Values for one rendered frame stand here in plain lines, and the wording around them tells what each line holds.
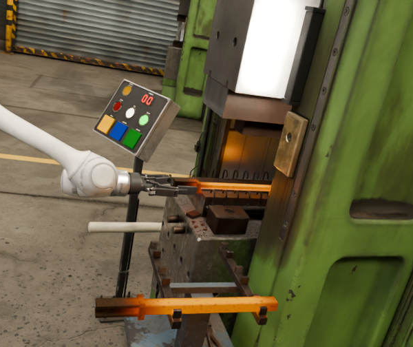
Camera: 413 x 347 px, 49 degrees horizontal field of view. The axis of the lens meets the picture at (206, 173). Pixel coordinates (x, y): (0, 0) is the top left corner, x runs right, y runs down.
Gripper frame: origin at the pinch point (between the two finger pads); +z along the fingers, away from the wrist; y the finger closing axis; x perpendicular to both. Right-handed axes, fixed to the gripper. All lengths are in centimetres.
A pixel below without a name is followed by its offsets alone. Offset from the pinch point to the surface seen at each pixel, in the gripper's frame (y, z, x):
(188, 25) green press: -468, 142, 27
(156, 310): 60, -24, -4
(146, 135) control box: -39.1, -5.8, 4.9
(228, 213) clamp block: 17.4, 10.1, -1.6
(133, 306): 59, -29, -2
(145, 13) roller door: -784, 154, 18
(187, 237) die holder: 13.3, -0.9, -12.8
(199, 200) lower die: 3.4, 5.1, -3.7
